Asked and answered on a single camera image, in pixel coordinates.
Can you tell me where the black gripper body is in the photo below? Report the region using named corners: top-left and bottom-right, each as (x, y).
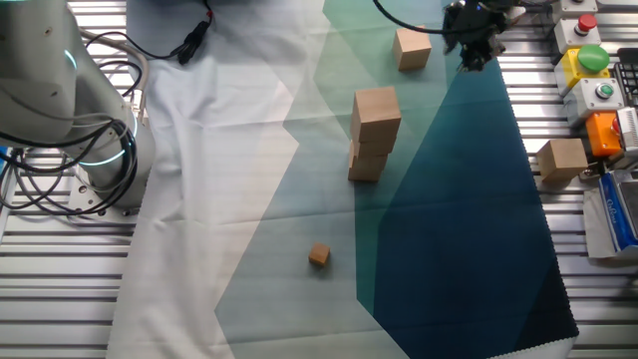
top-left (442, 0), bottom-right (510, 51)

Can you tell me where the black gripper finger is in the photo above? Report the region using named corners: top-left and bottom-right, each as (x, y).
top-left (457, 43), bottom-right (482, 72)
top-left (478, 39), bottom-right (505, 72)

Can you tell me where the grey box red button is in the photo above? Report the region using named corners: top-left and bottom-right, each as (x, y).
top-left (552, 13), bottom-right (602, 55)

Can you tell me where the yellow box green button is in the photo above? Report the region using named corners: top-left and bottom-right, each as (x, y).
top-left (553, 44), bottom-right (612, 96)

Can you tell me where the grey box green light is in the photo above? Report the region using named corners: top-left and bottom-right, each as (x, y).
top-left (562, 77), bottom-right (627, 129)

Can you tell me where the orange box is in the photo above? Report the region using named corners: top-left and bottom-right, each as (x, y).
top-left (584, 110), bottom-right (624, 159)

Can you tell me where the black keyboard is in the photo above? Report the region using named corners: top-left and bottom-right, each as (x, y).
top-left (612, 47), bottom-right (638, 109)

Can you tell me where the grey finned device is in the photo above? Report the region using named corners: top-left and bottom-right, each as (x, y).
top-left (612, 106), bottom-right (638, 161)

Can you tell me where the grey foil pouch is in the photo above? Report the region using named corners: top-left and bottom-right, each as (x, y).
top-left (581, 187), bottom-right (638, 260)

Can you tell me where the blue box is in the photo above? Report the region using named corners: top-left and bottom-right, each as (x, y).
top-left (597, 172), bottom-right (638, 253)

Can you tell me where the small wooden cube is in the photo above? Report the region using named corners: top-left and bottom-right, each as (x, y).
top-left (307, 241), bottom-right (332, 269)

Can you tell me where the blue green white cloth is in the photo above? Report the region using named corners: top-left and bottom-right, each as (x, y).
top-left (106, 0), bottom-right (580, 359)

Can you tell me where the thick black gripper cable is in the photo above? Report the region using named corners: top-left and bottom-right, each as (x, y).
top-left (372, 0), bottom-right (450, 36)

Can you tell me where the black power cable with bundle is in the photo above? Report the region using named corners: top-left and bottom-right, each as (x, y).
top-left (84, 0), bottom-right (215, 66)

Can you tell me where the grey conduit hose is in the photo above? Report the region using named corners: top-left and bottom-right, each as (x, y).
top-left (79, 28), bottom-right (151, 126)

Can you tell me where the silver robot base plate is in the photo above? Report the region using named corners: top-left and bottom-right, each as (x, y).
top-left (64, 164), bottom-right (144, 220)

